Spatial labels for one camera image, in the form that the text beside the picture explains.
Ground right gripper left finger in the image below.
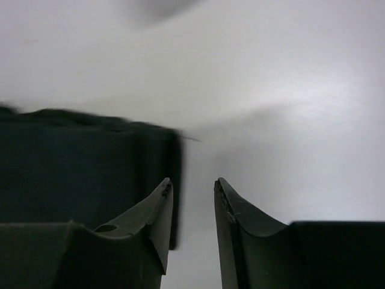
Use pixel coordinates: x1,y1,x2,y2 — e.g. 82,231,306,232
1,179,173,288

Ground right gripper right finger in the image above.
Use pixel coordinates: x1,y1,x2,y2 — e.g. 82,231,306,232
214,178,384,288

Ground black trousers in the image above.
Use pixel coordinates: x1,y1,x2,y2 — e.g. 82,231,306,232
1,106,185,249

